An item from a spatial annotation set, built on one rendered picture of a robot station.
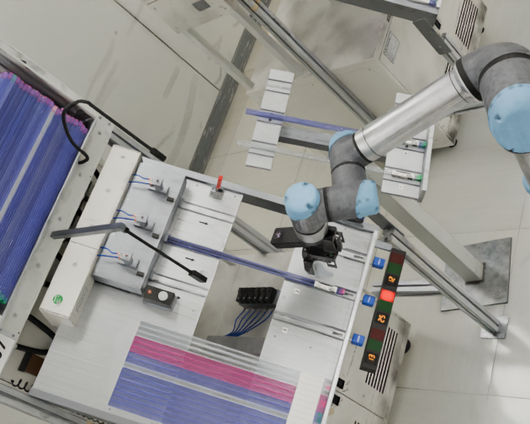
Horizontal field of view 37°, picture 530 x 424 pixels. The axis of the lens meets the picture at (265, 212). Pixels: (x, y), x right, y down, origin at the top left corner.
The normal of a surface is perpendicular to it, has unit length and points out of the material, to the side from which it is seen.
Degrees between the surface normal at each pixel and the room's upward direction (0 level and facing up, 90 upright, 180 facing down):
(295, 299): 44
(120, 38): 90
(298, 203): 29
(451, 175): 0
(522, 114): 83
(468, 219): 0
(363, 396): 90
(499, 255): 0
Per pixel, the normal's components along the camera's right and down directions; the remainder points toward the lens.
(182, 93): 0.70, -0.08
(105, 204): 0.03, -0.41
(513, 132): -0.05, 0.68
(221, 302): -0.65, -0.49
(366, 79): -0.30, 0.86
